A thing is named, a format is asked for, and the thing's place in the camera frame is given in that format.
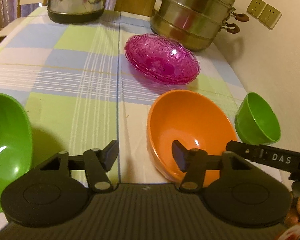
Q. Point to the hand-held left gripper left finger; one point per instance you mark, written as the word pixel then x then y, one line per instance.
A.
pixel 110 155

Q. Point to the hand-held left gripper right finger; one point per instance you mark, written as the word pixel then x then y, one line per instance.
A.
pixel 180 157

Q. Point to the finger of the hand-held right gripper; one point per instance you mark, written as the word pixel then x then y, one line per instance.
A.
pixel 242 150

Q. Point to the small green bowl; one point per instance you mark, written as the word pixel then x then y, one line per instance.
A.
pixel 258 120

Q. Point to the orange bowl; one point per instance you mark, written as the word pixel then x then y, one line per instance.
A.
pixel 190 115

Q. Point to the large green bowl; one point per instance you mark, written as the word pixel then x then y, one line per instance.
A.
pixel 7 142

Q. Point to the red white cloth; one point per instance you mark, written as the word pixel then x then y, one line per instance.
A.
pixel 296 231

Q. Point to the checked tablecloth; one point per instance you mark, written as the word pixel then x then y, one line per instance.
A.
pixel 65 67

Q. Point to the steel steamer pot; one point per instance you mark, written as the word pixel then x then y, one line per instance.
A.
pixel 190 12

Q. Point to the steel kettle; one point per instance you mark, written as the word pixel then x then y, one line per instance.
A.
pixel 75 0

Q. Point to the purple curtain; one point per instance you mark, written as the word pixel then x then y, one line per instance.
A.
pixel 2 0

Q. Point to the beige wall socket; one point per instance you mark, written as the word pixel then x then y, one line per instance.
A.
pixel 256 7
pixel 270 16

